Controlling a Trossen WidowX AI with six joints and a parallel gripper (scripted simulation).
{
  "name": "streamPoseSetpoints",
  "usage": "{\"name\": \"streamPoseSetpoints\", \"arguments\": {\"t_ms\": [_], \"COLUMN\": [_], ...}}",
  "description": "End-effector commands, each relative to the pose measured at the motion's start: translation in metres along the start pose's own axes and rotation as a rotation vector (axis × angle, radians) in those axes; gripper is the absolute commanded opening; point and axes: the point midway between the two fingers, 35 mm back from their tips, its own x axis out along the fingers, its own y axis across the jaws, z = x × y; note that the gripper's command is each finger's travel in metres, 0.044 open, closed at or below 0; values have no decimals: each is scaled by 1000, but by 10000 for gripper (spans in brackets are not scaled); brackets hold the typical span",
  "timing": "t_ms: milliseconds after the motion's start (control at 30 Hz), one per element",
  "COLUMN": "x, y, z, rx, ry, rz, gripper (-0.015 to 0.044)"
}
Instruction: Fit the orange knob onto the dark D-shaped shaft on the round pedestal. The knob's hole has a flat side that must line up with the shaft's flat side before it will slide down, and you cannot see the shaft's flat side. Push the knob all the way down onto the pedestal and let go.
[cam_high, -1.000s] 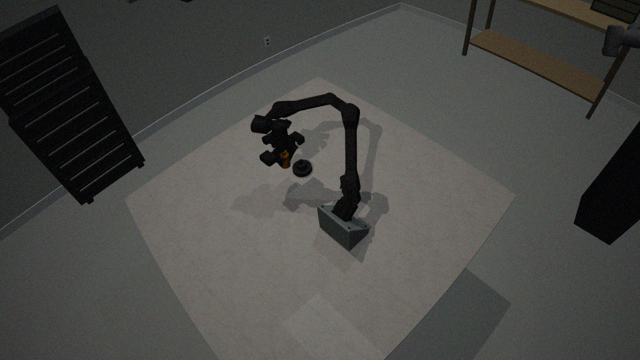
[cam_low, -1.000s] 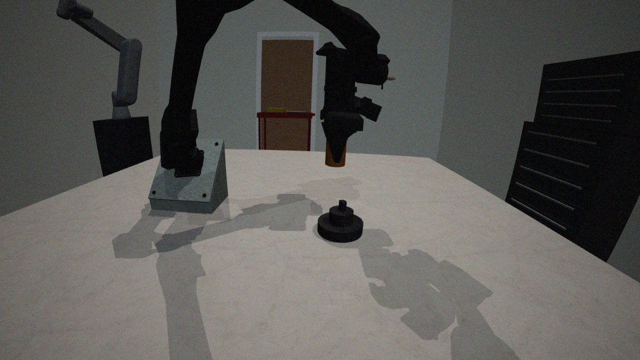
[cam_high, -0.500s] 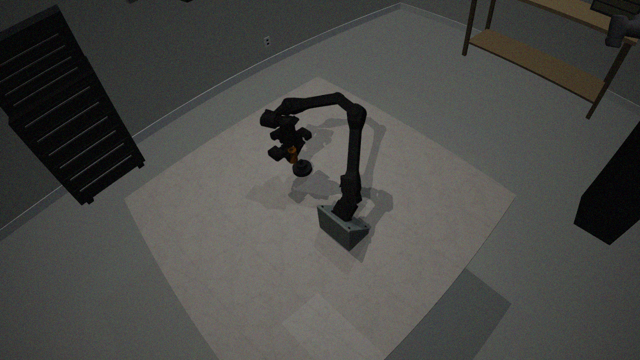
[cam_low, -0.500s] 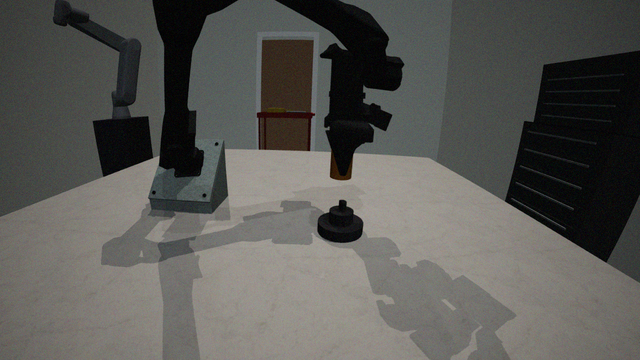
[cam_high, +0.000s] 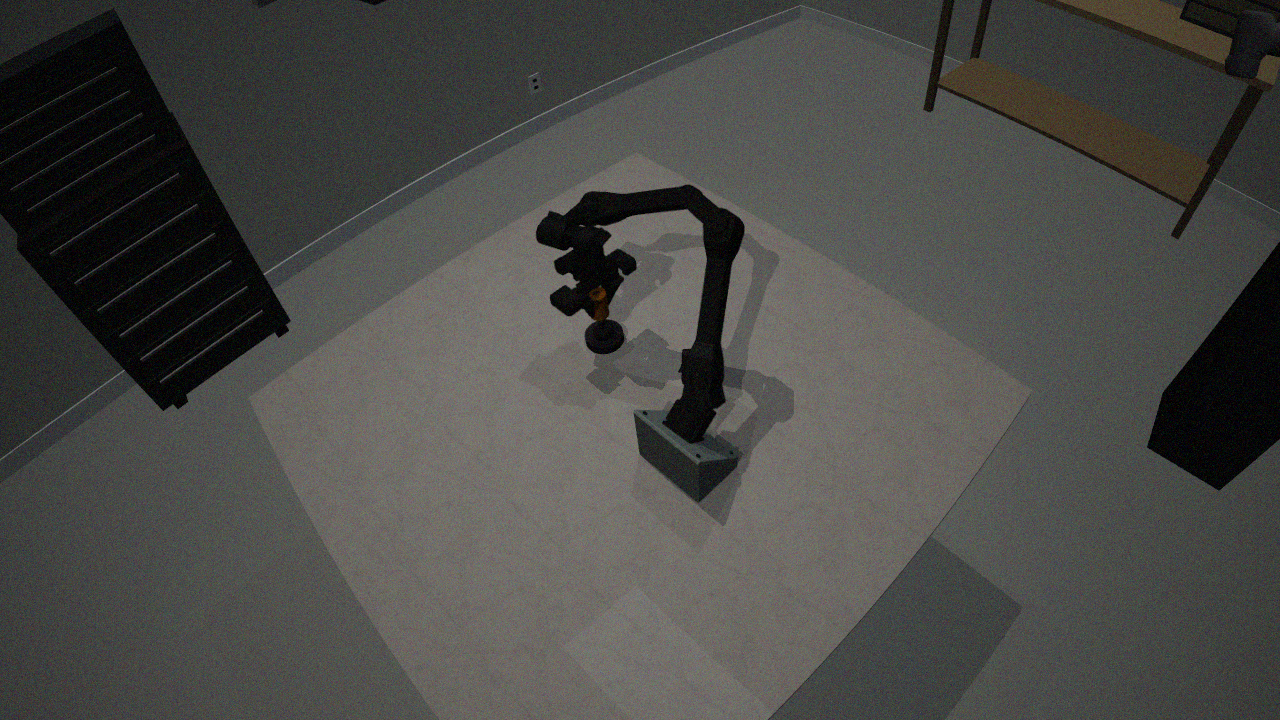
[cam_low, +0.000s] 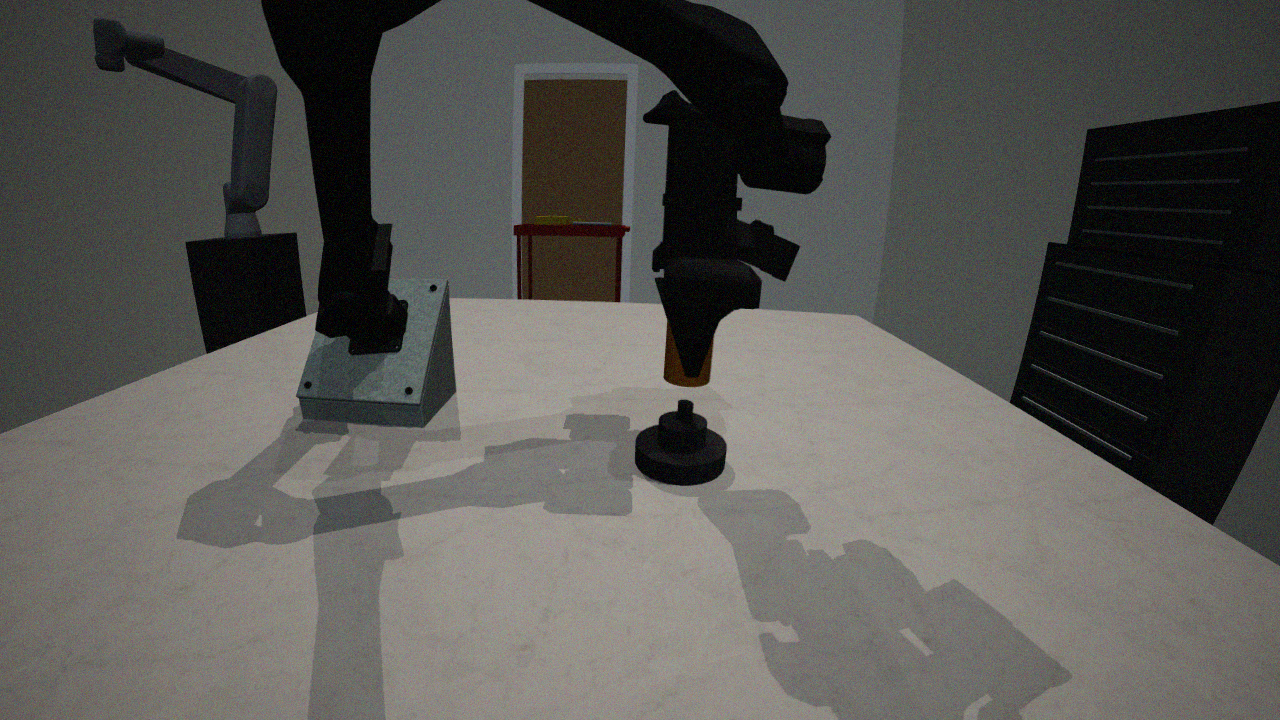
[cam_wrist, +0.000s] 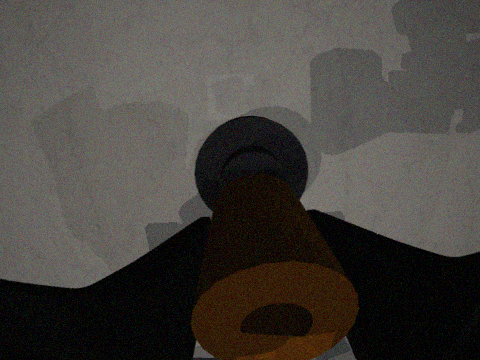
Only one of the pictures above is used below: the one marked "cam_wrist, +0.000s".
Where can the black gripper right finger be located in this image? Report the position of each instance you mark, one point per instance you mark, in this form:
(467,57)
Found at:
(413,304)

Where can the orange tapered knob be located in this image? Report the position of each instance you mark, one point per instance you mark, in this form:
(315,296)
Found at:
(269,287)

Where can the black round pedestal with shaft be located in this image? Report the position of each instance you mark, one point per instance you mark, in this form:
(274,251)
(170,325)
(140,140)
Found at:
(249,144)

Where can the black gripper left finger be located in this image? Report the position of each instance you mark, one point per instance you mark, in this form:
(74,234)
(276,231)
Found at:
(141,312)

